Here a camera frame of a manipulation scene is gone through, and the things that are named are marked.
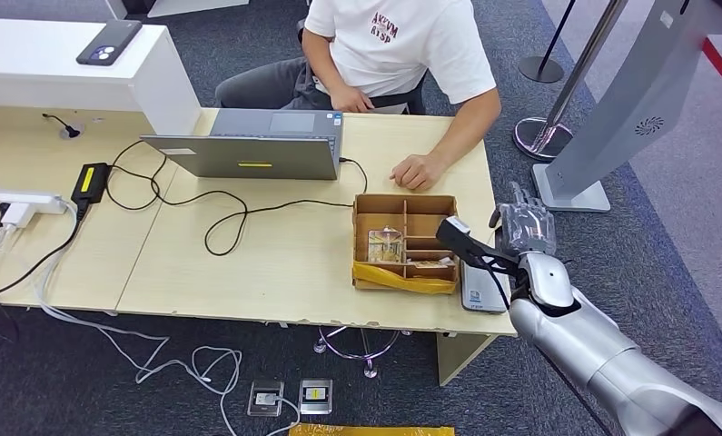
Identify person's right hand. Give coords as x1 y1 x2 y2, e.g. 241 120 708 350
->
329 84 376 114

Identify person's left hand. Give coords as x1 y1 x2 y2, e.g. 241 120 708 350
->
389 153 449 193

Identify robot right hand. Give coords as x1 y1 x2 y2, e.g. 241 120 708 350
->
488 181 558 259

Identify person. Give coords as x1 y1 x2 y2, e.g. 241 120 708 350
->
214 0 503 193

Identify white card reader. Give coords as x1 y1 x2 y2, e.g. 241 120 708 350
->
460 260 509 314

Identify cardboard organiser box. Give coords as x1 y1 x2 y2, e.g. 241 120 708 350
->
351 193 461 296

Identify grey laptop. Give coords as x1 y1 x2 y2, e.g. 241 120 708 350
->
141 109 345 182

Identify wooden desk side panel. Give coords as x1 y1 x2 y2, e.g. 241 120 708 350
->
437 332 497 387

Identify grey kiosk stand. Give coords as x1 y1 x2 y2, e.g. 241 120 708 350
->
531 0 722 213

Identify white furniture panel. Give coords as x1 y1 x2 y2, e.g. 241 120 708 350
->
104 0 251 19

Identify chrome chair base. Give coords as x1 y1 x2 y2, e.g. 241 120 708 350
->
313 326 413 381

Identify silver floor socket yellow label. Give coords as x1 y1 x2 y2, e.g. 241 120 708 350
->
298 378 334 416

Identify dark smartphone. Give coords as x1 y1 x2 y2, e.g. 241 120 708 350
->
75 19 143 66

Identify yellow floor tape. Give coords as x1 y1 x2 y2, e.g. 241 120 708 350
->
288 423 456 436

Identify silver floor socket with plug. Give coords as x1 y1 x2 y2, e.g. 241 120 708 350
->
247 380 285 418

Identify black laptop power adapter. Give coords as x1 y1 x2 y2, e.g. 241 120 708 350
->
71 162 112 206

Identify white power strip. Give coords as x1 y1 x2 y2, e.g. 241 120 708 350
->
0 189 69 216

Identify white plug charger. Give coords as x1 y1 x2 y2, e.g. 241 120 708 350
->
0 203 37 230

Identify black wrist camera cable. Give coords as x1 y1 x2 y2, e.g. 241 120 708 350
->
478 255 615 436

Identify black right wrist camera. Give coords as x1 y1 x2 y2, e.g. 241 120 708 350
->
435 216 521 279

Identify black laptop charger cable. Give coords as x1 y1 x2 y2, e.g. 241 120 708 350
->
104 140 369 258

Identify black stanchion post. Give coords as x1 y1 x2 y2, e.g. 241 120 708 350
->
519 0 577 84

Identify chrome stanchion post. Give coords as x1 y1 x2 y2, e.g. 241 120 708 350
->
512 0 629 163

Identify desk cable grommet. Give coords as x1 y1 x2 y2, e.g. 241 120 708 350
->
41 113 85 141

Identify white cable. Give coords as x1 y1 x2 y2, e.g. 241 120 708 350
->
35 201 302 436

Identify black adapter mains cable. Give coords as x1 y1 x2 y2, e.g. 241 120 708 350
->
0 201 88 304

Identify thin black cable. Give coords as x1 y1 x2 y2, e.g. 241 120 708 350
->
0 187 22 342

